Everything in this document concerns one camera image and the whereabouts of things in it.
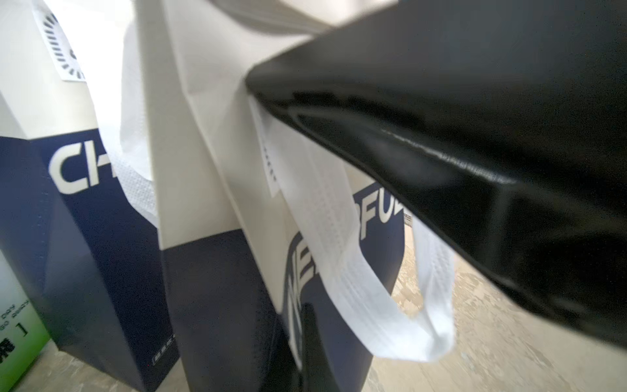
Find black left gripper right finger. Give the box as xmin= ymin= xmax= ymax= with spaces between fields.
xmin=245 ymin=1 xmax=626 ymax=348

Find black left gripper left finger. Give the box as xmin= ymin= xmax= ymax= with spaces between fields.
xmin=259 ymin=302 xmax=344 ymax=392

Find navy white takeout bag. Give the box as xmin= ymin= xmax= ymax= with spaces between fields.
xmin=1 ymin=1 xmax=179 ymax=391
xmin=136 ymin=1 xmax=456 ymax=391

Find green white takeout bag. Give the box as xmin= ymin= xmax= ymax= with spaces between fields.
xmin=1 ymin=256 xmax=50 ymax=391

